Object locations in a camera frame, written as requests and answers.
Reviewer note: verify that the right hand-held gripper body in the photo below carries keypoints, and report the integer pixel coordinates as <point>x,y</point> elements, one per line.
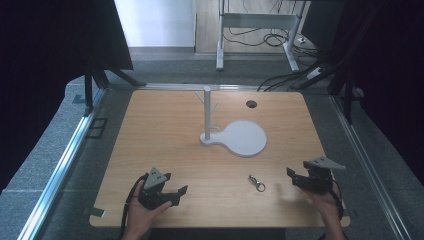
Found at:
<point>316,176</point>

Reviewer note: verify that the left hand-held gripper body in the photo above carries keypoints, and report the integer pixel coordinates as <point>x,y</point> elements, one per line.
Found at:
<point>154,191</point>

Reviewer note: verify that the silver clasp keyring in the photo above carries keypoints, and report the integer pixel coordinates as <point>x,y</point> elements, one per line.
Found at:
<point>256,183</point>

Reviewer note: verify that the person's left hand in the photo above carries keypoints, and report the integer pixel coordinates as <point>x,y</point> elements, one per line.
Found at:
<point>141,216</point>

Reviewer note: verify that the person's right hand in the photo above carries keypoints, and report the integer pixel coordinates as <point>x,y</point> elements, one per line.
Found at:
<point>328,203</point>

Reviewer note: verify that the white branched hanger stand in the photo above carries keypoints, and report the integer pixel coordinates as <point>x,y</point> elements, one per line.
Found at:
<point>240,138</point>

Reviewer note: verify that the black tripod stand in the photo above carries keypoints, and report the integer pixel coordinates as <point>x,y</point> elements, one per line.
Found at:
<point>90,86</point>
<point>346,90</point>

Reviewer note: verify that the white power strip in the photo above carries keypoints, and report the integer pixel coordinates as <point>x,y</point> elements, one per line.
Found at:
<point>314,73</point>

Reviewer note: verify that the black curtain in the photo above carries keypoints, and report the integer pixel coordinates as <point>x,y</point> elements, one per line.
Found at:
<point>383,66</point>
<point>50,66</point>

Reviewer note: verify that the aluminium rail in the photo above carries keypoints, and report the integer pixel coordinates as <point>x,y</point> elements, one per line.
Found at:
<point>196,87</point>
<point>56,173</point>
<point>370,173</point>

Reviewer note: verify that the black rectangular frame bracket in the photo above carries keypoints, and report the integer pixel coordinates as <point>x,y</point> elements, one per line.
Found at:
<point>97,128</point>

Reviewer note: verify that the white metal desk frame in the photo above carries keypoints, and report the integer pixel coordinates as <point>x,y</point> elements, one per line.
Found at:
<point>258,20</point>

